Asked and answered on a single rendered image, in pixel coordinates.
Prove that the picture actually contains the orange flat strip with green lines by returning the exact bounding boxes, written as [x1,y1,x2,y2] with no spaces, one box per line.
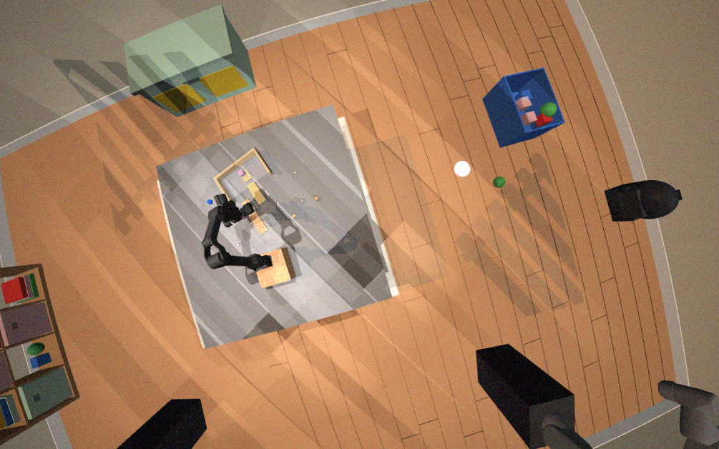
[248,184,266,205]

